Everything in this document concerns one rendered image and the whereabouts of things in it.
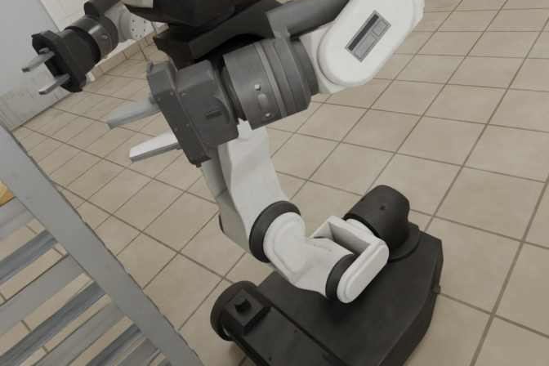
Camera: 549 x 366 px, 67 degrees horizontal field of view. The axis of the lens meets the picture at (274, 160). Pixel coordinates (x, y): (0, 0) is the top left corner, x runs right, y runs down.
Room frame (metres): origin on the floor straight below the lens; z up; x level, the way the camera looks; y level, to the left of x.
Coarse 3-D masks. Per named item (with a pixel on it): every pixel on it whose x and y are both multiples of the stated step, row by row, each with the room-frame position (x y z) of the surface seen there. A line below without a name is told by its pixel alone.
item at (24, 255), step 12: (36, 240) 0.70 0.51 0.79; (48, 240) 0.71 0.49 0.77; (12, 252) 0.68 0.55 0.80; (24, 252) 0.68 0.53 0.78; (36, 252) 0.68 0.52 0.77; (0, 264) 0.66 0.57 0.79; (12, 264) 0.67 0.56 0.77; (24, 264) 0.66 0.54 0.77; (0, 276) 0.65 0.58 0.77; (12, 276) 0.64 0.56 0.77
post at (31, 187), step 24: (0, 144) 0.35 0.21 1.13; (0, 168) 0.34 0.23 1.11; (24, 168) 0.35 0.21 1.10; (24, 192) 0.34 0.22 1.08; (48, 192) 0.35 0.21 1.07; (48, 216) 0.34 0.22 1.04; (72, 216) 0.35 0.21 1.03; (72, 240) 0.35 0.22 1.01; (96, 240) 0.35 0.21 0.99; (96, 264) 0.35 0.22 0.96; (120, 288) 0.35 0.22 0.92; (144, 312) 0.35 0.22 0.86; (168, 336) 0.35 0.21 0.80; (192, 360) 0.35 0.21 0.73
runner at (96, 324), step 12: (96, 312) 0.36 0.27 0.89; (108, 312) 0.36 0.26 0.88; (120, 312) 0.36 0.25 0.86; (84, 324) 0.35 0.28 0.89; (96, 324) 0.35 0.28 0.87; (108, 324) 0.35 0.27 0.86; (72, 336) 0.34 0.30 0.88; (84, 336) 0.34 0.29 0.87; (96, 336) 0.35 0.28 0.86; (60, 348) 0.33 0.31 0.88; (72, 348) 0.33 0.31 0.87; (84, 348) 0.34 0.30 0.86; (48, 360) 0.32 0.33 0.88; (60, 360) 0.32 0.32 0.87
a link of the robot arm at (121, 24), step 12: (96, 0) 0.95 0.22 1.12; (108, 0) 0.97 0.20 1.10; (120, 0) 1.02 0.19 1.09; (96, 12) 0.94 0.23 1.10; (108, 12) 0.98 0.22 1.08; (120, 12) 0.97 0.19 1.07; (108, 24) 0.93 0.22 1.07; (120, 24) 0.96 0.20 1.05; (132, 24) 0.96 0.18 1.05; (144, 24) 1.00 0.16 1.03; (120, 36) 0.97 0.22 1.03; (132, 36) 0.96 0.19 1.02
